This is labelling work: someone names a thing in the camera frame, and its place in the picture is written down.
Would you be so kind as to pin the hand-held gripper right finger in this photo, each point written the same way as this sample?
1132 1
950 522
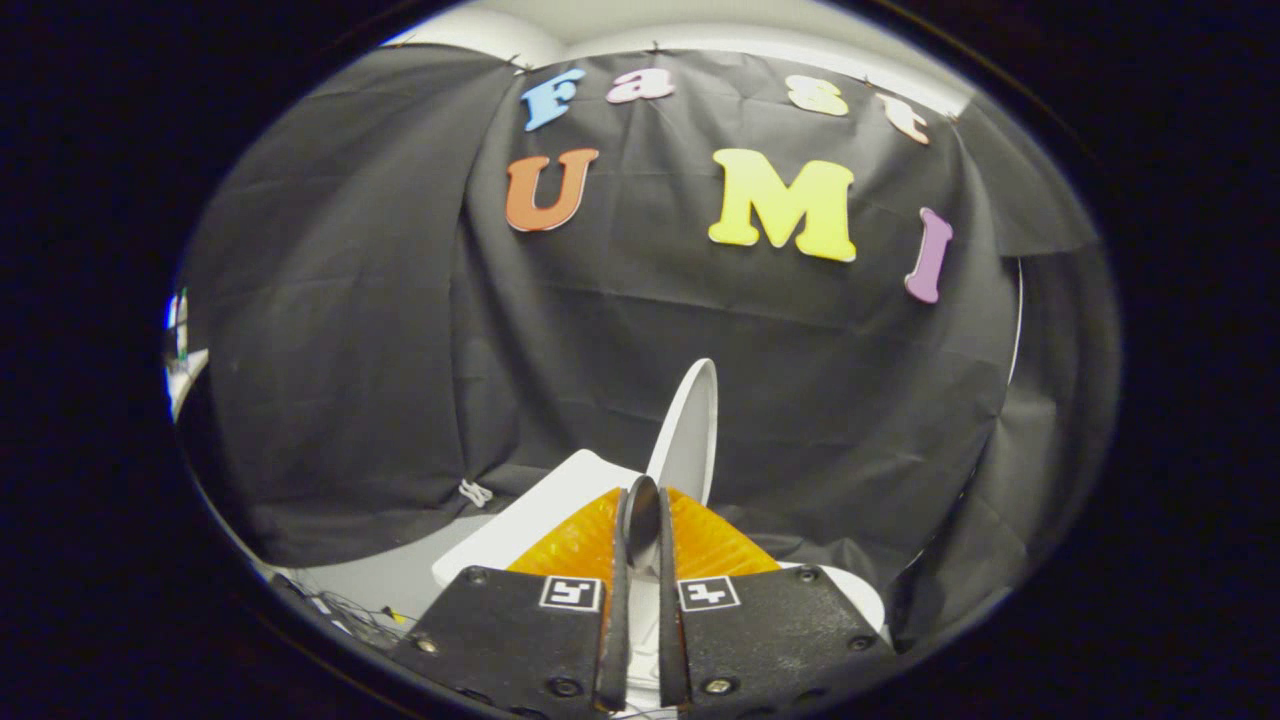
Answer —
672 650

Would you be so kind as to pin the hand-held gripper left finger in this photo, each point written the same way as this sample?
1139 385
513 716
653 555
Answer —
612 650

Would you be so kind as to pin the black backdrop cloth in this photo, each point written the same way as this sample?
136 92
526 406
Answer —
400 350

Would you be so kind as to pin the white toilet lid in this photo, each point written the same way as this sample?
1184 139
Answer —
690 430

